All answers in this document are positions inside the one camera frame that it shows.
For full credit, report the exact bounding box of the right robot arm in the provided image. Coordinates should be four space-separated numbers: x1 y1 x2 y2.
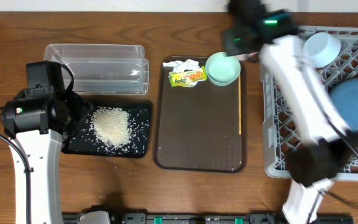
223 0 358 223

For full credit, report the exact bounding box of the pink cup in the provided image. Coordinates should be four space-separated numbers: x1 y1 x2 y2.
235 52 258 62

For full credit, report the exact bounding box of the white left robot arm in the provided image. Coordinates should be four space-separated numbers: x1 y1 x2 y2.
0 87 92 223

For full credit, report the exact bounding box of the mint green bowl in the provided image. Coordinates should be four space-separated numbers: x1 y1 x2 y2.
205 52 241 86

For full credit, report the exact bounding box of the crumpled white paper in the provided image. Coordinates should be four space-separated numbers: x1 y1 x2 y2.
162 59 200 73

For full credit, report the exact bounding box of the pile of rice grains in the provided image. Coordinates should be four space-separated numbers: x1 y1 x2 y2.
91 107 132 147

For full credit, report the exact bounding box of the clear plastic bin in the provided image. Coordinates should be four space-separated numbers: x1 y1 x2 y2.
44 44 150 95

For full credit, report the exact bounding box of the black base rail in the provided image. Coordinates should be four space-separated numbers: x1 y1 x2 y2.
62 205 354 224

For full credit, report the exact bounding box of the brown serving tray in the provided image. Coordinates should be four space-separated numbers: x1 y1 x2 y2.
153 65 247 174

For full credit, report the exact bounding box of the light blue bowl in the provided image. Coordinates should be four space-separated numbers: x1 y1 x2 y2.
303 32 341 68

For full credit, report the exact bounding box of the yellow snack wrapper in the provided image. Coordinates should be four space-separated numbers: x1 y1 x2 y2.
168 66 208 88

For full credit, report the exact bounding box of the black rectangular tray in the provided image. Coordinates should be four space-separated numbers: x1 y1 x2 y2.
62 100 151 158

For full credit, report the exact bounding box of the wooden chopstick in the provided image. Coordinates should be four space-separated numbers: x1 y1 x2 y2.
237 75 242 135

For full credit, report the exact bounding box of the grey dishwasher rack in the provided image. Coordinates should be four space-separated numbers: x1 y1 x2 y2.
260 26 358 178

